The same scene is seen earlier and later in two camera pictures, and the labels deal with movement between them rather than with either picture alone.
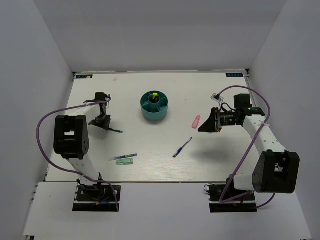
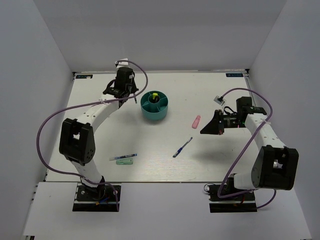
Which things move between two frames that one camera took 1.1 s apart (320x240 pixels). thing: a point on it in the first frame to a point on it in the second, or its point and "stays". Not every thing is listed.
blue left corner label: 84,76 stays
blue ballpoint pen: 182,147 stays
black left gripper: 105,125 to 134,89
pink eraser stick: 196,121 stays
